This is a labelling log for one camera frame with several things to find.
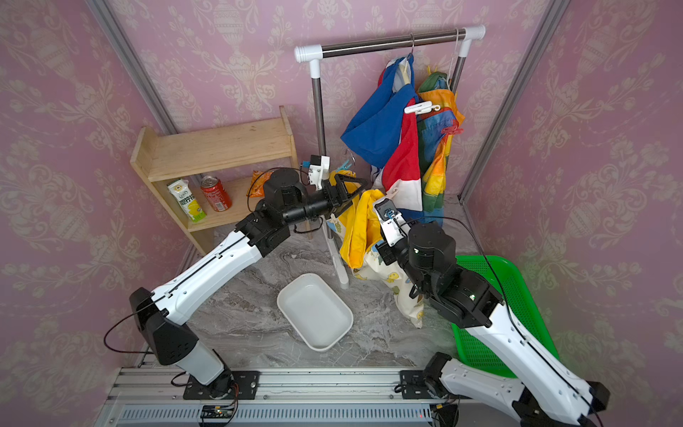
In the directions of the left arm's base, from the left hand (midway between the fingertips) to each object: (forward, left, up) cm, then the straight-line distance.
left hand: (365, 191), depth 61 cm
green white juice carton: (+11, +52, -10) cm, 54 cm away
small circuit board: (-38, +39, -46) cm, 71 cm away
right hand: (-5, -5, -2) cm, 8 cm away
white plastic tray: (-10, +15, -45) cm, 49 cm away
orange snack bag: (+24, +35, -19) cm, 46 cm away
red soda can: (+14, +44, -14) cm, 49 cm away
